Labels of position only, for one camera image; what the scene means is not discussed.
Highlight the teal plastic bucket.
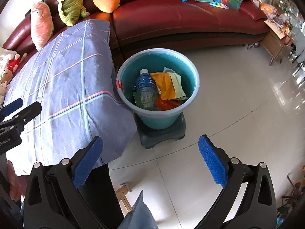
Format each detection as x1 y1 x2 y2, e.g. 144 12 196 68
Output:
116 48 200 130

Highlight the orange wipes packet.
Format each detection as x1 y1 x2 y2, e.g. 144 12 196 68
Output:
155 97 182 111

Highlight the wooden side cabinet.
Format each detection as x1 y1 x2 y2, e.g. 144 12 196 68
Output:
261 20 296 66

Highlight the dark red leather sofa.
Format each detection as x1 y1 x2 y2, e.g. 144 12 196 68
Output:
2 0 271 60

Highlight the wooden table leg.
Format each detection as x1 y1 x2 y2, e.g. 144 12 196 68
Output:
116 183 132 211

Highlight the pink rabbit plush pillow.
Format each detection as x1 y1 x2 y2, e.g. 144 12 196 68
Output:
30 2 54 51

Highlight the yellow orange snack packet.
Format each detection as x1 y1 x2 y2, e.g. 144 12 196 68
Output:
149 72 189 101

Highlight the beige rabbit plush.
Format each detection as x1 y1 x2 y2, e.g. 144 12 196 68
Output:
0 82 8 103

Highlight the brown teddy bear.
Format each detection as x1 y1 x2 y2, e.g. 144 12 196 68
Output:
0 68 13 84

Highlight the blue checked tablecloth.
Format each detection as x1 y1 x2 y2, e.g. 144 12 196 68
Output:
2 19 137 174

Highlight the clear water bottle blue label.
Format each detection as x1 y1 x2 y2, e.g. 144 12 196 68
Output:
132 69 160 111

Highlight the blue grey cloth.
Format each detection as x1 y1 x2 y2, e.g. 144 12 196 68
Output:
118 190 159 229

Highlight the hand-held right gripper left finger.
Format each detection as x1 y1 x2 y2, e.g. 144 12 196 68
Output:
22 136 105 229

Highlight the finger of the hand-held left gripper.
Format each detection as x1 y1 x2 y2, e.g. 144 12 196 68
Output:
10 101 43 130
2 98 24 116

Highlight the grey plastic stool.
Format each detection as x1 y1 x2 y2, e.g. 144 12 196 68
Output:
135 112 186 149

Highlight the large cream plush toy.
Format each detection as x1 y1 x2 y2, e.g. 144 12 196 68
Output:
0 48 17 60

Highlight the green dinosaur plush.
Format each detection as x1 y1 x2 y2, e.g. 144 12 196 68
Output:
55 0 90 27

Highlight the teddy bear in red clothes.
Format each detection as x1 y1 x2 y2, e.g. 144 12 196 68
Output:
7 52 28 73

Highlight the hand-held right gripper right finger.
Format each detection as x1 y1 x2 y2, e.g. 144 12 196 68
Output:
194 135 277 229

